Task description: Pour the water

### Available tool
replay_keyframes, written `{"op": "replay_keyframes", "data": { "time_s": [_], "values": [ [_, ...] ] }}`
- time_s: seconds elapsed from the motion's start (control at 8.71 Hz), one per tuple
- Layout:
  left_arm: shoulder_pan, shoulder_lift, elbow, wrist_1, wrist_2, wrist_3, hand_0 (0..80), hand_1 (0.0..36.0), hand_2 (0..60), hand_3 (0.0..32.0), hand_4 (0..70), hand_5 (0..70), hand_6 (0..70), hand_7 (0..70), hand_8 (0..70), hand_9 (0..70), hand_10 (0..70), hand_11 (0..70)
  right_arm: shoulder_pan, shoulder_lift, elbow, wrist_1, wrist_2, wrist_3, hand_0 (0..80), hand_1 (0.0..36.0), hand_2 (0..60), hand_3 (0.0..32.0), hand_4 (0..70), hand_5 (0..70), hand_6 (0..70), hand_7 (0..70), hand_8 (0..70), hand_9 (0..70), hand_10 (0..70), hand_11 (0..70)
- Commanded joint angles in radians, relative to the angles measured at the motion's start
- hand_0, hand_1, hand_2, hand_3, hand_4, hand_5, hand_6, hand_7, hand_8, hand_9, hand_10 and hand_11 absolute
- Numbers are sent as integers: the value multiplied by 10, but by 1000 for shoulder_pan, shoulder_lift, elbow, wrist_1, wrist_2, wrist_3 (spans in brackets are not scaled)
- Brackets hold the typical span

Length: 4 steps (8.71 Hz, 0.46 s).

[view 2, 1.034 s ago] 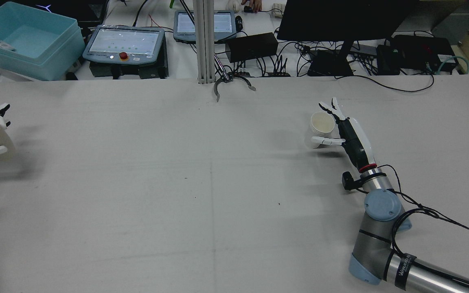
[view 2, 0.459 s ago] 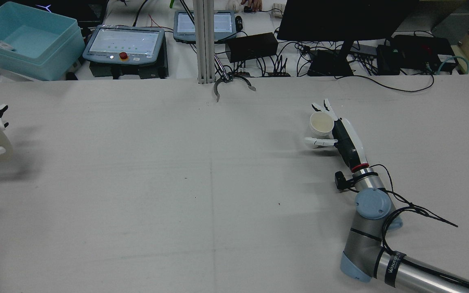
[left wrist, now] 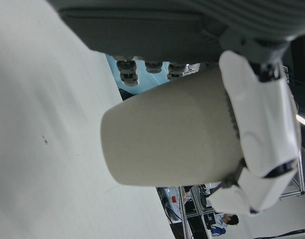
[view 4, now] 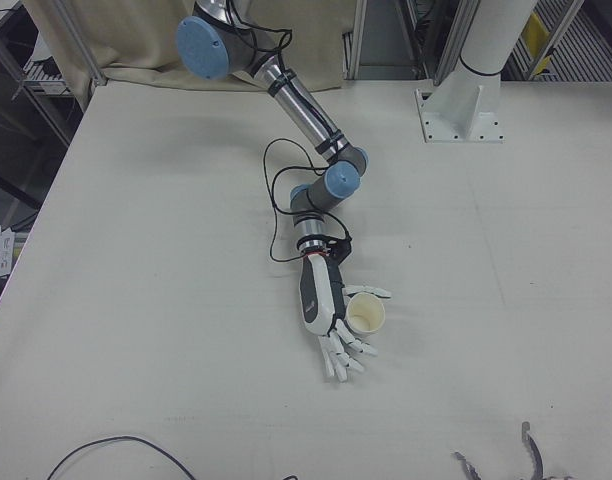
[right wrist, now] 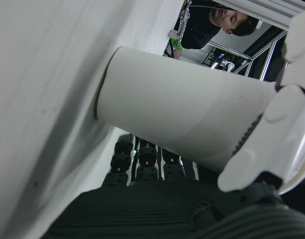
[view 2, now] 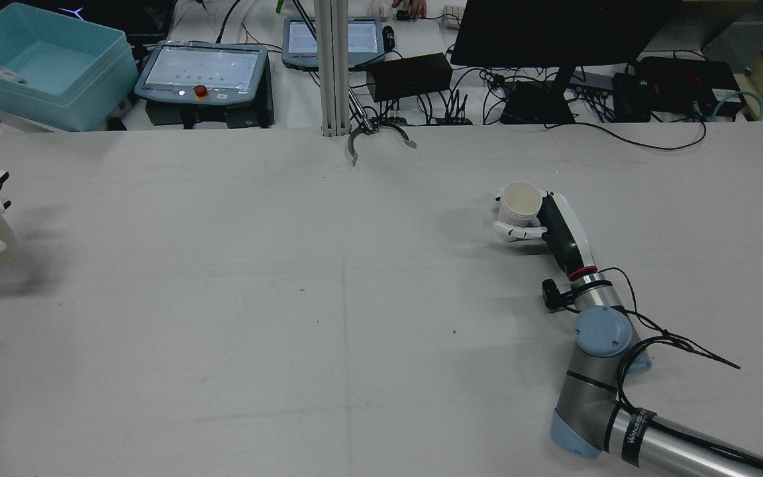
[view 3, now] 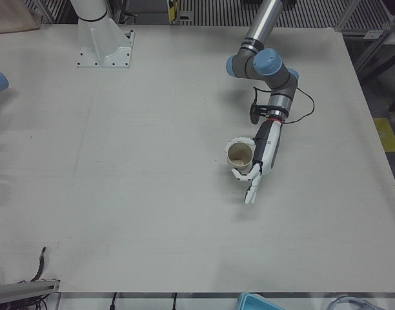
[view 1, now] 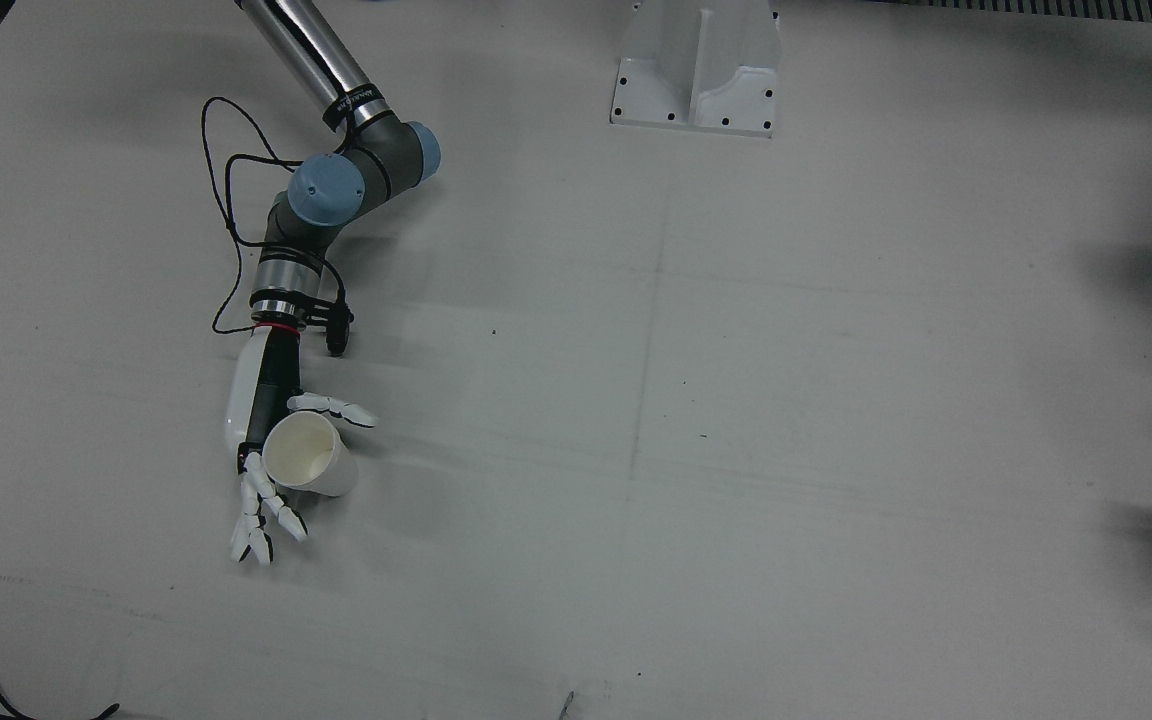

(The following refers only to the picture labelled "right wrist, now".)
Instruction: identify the green plastic piece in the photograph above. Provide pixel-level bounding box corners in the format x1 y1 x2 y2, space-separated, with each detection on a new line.
170 37 184 52

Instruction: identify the person in black shirt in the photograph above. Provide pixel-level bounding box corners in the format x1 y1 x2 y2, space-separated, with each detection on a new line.
178 1 260 59

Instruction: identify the aluminium frame structure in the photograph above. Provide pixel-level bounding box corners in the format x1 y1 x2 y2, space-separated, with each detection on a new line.
207 0 305 82

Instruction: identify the white paper cup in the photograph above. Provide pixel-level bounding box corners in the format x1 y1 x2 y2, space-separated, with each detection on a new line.
94 46 278 174

